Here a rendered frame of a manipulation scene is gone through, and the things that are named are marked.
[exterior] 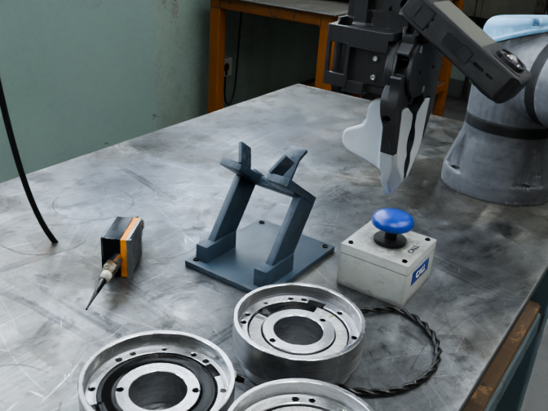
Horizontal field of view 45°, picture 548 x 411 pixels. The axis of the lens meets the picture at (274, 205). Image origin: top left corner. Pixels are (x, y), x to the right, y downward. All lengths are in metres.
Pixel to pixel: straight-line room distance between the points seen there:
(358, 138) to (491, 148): 0.32
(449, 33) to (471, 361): 0.27
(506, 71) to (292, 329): 0.27
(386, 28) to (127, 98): 2.11
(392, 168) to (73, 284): 0.31
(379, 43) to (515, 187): 0.39
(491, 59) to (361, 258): 0.22
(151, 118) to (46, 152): 0.52
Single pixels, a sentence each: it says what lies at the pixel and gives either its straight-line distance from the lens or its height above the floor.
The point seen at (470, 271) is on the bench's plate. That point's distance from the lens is 0.72.
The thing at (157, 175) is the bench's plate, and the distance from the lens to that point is 0.88.
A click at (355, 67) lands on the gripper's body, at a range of 0.58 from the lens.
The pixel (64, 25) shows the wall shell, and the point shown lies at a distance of 2.39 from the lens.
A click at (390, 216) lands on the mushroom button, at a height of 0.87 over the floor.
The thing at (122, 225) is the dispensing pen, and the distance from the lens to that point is 0.66.
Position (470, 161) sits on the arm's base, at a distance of 0.90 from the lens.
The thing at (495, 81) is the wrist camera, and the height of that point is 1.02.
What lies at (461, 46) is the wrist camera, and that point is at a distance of 0.55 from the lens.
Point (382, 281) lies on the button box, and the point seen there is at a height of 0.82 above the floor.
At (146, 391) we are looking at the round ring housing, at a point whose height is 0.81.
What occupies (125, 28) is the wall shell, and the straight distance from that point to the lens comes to 2.58.
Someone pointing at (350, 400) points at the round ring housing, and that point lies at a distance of 0.46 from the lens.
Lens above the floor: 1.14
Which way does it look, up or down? 25 degrees down
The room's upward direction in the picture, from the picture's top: 4 degrees clockwise
